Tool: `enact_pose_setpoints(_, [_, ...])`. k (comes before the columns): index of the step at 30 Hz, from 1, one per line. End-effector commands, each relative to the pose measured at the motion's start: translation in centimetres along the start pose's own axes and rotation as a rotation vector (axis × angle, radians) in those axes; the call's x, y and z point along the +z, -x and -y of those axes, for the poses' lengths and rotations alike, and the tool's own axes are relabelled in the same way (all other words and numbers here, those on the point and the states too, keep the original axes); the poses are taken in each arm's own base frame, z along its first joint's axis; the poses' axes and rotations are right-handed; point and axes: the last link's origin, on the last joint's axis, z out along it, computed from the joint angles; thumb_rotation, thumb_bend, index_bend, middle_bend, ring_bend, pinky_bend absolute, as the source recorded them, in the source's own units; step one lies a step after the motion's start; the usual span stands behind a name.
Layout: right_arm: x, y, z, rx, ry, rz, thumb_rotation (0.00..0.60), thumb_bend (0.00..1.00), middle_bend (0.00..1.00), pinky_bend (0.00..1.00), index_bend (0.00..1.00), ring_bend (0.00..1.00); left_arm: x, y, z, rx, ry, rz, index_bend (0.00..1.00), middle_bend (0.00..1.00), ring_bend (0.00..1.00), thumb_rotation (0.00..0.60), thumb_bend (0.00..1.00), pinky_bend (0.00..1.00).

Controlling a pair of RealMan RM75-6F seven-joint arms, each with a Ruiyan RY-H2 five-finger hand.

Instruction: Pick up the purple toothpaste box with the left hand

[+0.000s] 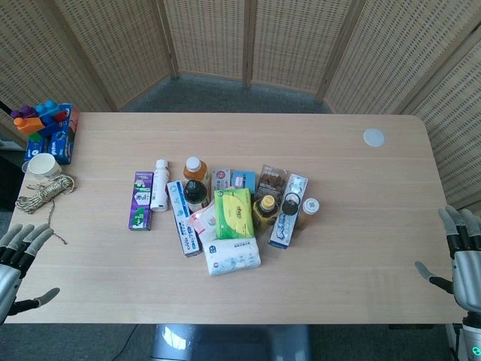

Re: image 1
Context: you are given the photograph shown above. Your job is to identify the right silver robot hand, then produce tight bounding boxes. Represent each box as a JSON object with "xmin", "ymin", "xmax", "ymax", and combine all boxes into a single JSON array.
[{"xmin": 414, "ymin": 205, "xmax": 481, "ymax": 314}]

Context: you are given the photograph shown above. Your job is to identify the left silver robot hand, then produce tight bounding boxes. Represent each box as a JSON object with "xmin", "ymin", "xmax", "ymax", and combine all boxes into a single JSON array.
[{"xmin": 0, "ymin": 223, "xmax": 61, "ymax": 326}]

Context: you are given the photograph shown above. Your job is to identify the purple green box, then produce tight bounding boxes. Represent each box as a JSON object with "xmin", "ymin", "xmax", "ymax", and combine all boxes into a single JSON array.
[{"xmin": 128, "ymin": 171, "xmax": 156, "ymax": 232}]

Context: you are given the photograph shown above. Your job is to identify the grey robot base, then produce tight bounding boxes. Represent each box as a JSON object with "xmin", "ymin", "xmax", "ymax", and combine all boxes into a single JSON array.
[{"xmin": 150, "ymin": 323, "xmax": 313, "ymax": 361}]

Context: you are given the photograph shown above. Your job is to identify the blue white toothpaste box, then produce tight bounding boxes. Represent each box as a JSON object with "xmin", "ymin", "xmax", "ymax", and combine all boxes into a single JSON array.
[{"xmin": 166, "ymin": 180, "xmax": 203, "ymax": 259}]

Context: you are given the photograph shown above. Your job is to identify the white paper cup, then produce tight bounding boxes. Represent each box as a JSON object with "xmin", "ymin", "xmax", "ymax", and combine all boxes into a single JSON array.
[{"xmin": 27, "ymin": 152, "xmax": 62, "ymax": 180}]

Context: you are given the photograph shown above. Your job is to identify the flat blue cookie box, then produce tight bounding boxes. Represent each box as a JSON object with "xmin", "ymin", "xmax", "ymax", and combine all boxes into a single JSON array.
[{"xmin": 23, "ymin": 136, "xmax": 53, "ymax": 159}]

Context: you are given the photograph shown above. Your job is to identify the woven folding screen panel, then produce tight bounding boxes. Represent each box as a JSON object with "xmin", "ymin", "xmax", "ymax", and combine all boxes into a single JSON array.
[
  {"xmin": 51, "ymin": 0, "xmax": 180, "ymax": 111},
  {"xmin": 244, "ymin": 0, "xmax": 358, "ymax": 102},
  {"xmin": 398, "ymin": 29, "xmax": 481, "ymax": 211},
  {"xmin": 161, "ymin": 0, "xmax": 253, "ymax": 86},
  {"xmin": 317, "ymin": 0, "xmax": 481, "ymax": 114},
  {"xmin": 0, "ymin": 0, "xmax": 118, "ymax": 150}
]

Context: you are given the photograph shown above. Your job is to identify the tall blue cookie box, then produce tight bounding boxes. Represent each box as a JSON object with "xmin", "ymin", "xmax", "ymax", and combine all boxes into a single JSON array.
[{"xmin": 48, "ymin": 103, "xmax": 81, "ymax": 165}]

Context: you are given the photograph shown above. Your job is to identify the orange toy block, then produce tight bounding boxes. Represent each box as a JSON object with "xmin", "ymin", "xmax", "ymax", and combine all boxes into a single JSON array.
[{"xmin": 14, "ymin": 114, "xmax": 44, "ymax": 137}]

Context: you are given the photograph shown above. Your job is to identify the dark blue toy block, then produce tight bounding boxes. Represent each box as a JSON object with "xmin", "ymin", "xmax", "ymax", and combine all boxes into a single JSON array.
[{"xmin": 36, "ymin": 111, "xmax": 65, "ymax": 137}]

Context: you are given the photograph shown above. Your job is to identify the white round desk grommet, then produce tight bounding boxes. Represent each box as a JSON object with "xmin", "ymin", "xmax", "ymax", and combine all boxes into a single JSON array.
[{"xmin": 362, "ymin": 127, "xmax": 387, "ymax": 149}]

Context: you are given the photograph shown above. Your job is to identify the purple toy block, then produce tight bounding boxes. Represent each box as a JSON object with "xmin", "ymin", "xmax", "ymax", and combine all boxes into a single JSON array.
[{"xmin": 10, "ymin": 105, "xmax": 35, "ymax": 121}]

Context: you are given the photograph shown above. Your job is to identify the light blue toy block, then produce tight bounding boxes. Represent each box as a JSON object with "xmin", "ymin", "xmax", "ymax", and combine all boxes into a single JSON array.
[{"xmin": 35, "ymin": 99, "xmax": 62, "ymax": 116}]

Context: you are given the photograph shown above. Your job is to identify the white plastic drink bottle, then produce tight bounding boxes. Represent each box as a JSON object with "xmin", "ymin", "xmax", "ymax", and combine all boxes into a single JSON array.
[{"xmin": 150, "ymin": 159, "xmax": 169, "ymax": 213}]

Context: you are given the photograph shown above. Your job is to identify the small black round bottle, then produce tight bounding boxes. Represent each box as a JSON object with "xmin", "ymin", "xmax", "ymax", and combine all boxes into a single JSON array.
[{"xmin": 281, "ymin": 191, "xmax": 302, "ymax": 217}]

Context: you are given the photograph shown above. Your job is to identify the blue white long box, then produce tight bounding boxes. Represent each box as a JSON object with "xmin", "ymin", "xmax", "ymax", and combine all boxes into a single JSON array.
[{"xmin": 267, "ymin": 173, "xmax": 310, "ymax": 250}]

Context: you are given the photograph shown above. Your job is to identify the pink white packet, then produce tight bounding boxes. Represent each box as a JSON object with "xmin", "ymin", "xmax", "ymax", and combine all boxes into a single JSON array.
[{"xmin": 187, "ymin": 202, "xmax": 219, "ymax": 244}]

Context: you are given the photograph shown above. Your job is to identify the dark bottle black cap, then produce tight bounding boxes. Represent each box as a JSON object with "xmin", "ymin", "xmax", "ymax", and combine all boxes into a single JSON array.
[{"xmin": 183, "ymin": 179, "xmax": 209, "ymax": 214}]

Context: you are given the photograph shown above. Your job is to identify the dark bottle yellow cap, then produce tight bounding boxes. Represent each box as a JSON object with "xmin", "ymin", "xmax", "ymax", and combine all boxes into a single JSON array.
[{"xmin": 252, "ymin": 194, "xmax": 281, "ymax": 232}]

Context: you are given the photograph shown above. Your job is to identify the brown nut snack bag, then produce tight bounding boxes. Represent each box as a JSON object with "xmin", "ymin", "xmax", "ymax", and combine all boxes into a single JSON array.
[{"xmin": 255, "ymin": 163, "xmax": 290, "ymax": 202}]

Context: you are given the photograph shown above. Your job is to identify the orange juice bottle white cap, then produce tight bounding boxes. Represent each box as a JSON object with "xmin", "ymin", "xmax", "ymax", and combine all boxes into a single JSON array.
[{"xmin": 183, "ymin": 156, "xmax": 210, "ymax": 189}]

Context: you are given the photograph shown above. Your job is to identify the white tissue pack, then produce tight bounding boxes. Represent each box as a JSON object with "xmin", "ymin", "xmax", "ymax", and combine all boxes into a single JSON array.
[{"xmin": 202, "ymin": 237, "xmax": 262, "ymax": 278}]

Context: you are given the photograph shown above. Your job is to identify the red white small box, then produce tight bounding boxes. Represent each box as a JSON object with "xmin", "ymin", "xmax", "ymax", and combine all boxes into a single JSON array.
[{"xmin": 210, "ymin": 167, "xmax": 232, "ymax": 201}]

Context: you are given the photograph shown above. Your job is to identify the green yellow tissue pack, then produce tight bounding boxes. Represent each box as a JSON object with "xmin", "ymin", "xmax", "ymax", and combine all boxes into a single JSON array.
[{"xmin": 213, "ymin": 187, "xmax": 256, "ymax": 241}]

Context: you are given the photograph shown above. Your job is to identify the small blue box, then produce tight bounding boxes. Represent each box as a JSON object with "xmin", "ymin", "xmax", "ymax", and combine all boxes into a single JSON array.
[{"xmin": 229, "ymin": 169, "xmax": 258, "ymax": 195}]

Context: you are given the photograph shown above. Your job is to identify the coiled beige rope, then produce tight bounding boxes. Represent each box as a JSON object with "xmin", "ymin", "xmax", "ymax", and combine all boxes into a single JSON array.
[{"xmin": 14, "ymin": 174, "xmax": 77, "ymax": 246}]

